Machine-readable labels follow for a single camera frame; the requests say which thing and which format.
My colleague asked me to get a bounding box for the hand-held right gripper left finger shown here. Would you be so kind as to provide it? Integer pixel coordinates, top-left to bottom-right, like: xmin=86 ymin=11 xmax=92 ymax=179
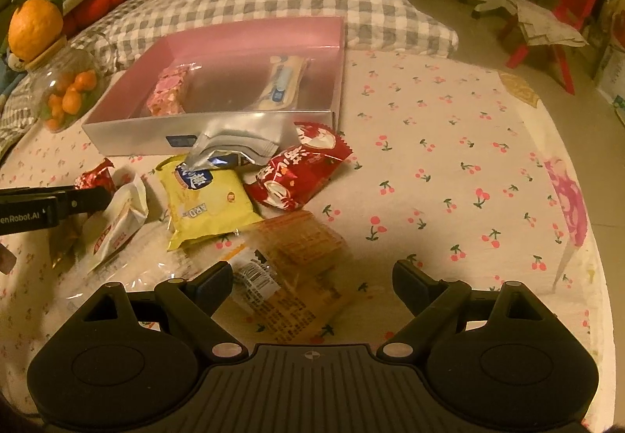
xmin=80 ymin=261 xmax=246 ymax=362

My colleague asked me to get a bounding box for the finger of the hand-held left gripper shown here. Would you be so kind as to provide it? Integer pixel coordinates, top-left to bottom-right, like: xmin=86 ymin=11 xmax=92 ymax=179
xmin=0 ymin=186 xmax=112 ymax=225

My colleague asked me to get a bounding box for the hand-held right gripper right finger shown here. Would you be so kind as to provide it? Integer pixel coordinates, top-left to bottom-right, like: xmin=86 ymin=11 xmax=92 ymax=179
xmin=380 ymin=260 xmax=548 ymax=362

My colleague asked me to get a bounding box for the small red candy packet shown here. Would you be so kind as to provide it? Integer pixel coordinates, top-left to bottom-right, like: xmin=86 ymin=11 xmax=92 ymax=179
xmin=73 ymin=158 xmax=116 ymax=192

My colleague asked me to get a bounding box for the gold foil packet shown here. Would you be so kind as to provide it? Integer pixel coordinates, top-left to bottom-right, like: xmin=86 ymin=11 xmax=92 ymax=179
xmin=49 ymin=216 xmax=84 ymax=268

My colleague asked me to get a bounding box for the white packet with red print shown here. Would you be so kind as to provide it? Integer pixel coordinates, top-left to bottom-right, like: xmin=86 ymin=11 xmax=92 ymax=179
xmin=80 ymin=178 xmax=150 ymax=273

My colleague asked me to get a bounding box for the yellow snack packet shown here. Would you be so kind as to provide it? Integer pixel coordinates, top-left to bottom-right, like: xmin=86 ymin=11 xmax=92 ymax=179
xmin=155 ymin=155 xmax=264 ymax=252

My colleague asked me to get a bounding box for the clear cracker packet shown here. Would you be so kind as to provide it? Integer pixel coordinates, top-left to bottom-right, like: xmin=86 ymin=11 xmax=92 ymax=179
xmin=222 ymin=211 xmax=355 ymax=333

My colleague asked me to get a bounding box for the pink box with silver sides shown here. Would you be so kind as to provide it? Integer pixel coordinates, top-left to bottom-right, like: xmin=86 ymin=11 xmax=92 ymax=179
xmin=80 ymin=14 xmax=347 ymax=157

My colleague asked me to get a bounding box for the person's left hand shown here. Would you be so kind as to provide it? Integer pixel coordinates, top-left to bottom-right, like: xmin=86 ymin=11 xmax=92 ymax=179
xmin=0 ymin=242 xmax=17 ymax=276

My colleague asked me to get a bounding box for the grey checked cloth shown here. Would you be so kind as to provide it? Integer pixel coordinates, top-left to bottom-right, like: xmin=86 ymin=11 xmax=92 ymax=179
xmin=0 ymin=72 xmax=50 ymax=155

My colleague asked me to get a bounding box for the pile of small oranges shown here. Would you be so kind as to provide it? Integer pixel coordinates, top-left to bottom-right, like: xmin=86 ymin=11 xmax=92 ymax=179
xmin=44 ymin=71 xmax=98 ymax=131

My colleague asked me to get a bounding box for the red snack packet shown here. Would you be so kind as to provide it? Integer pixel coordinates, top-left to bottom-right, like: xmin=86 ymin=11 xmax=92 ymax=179
xmin=244 ymin=121 xmax=353 ymax=212

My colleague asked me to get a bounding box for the cherry print bed sheet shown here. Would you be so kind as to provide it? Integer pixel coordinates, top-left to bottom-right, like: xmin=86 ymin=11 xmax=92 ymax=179
xmin=0 ymin=47 xmax=616 ymax=433

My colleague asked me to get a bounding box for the pink snack packet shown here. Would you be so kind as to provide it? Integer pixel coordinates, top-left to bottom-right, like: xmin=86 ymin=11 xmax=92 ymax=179
xmin=146 ymin=63 xmax=203 ymax=118

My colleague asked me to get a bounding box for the silver foil snack packet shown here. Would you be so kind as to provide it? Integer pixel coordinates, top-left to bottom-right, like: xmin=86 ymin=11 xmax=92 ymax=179
xmin=182 ymin=110 xmax=296 ymax=170

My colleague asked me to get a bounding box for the clear jar with orange lid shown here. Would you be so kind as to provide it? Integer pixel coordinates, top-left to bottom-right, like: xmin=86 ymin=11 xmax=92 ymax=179
xmin=9 ymin=0 xmax=112 ymax=135

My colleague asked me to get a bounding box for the pink printed cloth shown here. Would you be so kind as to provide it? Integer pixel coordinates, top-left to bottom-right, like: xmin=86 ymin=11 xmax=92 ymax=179
xmin=542 ymin=155 xmax=591 ymax=292

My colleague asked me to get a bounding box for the small red plush cushion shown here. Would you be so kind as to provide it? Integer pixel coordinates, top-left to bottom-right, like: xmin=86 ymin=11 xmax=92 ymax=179
xmin=73 ymin=0 xmax=132 ymax=36

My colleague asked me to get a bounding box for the white packet with blue label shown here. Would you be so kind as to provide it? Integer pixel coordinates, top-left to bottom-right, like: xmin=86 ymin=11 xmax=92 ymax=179
xmin=244 ymin=53 xmax=311 ymax=112

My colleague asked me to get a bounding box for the white cardboard box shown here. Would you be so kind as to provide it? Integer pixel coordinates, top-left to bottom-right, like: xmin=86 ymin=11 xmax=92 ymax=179
xmin=593 ymin=43 xmax=625 ymax=126

